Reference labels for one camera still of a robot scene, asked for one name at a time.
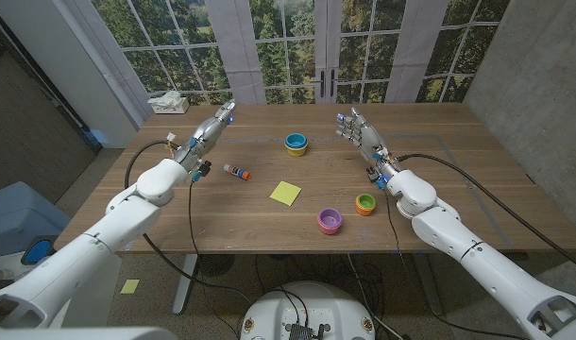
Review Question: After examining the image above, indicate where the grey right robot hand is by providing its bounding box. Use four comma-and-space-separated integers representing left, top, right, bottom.
335, 106, 402, 179

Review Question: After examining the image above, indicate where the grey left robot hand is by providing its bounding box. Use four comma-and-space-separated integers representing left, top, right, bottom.
174, 98, 237, 174

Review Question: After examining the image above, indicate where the orange white glue stick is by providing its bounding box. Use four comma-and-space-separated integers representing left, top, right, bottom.
223, 163, 252, 182

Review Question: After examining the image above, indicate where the yellow sticky note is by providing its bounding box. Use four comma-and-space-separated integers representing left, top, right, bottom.
269, 180, 303, 208

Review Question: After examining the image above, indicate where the blue toy cup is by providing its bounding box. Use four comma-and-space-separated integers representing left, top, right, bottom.
284, 132, 309, 149

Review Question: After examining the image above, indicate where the purple toy cup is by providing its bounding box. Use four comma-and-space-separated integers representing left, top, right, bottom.
316, 207, 344, 229

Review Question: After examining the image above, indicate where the white power strip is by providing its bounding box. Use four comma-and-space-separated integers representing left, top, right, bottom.
150, 97, 191, 115

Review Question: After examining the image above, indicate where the printed window forest backdrop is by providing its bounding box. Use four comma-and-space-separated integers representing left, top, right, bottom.
89, 0, 511, 106

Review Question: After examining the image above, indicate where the black round fan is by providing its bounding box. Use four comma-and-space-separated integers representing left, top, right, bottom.
196, 253, 236, 278

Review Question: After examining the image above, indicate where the white table leg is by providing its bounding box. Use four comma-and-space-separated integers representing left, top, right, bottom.
172, 253, 199, 315

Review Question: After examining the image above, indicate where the grey table leg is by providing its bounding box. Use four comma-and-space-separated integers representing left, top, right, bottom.
413, 252, 445, 316

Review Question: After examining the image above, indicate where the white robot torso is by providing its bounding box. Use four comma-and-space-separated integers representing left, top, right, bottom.
240, 280, 377, 340

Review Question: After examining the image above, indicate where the blue plastic bin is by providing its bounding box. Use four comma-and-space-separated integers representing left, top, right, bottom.
0, 181, 72, 259

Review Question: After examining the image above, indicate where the blue black foot pedal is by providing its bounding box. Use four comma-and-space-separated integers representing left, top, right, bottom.
21, 234, 58, 265

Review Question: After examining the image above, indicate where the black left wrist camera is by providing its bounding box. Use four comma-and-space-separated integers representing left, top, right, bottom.
191, 159, 212, 183

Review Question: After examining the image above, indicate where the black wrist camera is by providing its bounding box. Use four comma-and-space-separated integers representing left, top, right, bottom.
191, 159, 212, 183
366, 165, 388, 190

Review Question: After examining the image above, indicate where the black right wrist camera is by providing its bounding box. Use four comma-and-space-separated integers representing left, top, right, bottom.
366, 165, 388, 190

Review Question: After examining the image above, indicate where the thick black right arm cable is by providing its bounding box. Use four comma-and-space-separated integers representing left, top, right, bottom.
396, 153, 576, 276

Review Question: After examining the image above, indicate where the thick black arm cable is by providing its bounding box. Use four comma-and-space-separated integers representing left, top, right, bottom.
124, 140, 251, 303
396, 153, 576, 276

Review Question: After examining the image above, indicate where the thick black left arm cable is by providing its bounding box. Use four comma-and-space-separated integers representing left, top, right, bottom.
124, 140, 251, 303

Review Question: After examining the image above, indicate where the thin black left camera cable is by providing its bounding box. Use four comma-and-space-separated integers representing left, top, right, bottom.
187, 180, 209, 284

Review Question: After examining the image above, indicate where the thin black camera cable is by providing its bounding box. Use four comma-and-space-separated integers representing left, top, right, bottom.
384, 188, 412, 284
187, 180, 209, 284

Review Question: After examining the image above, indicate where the thin black right camera cable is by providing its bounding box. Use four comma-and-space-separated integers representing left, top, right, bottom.
384, 188, 412, 284

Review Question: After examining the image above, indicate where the white floor cable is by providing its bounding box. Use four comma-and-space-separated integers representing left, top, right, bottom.
347, 253, 405, 340

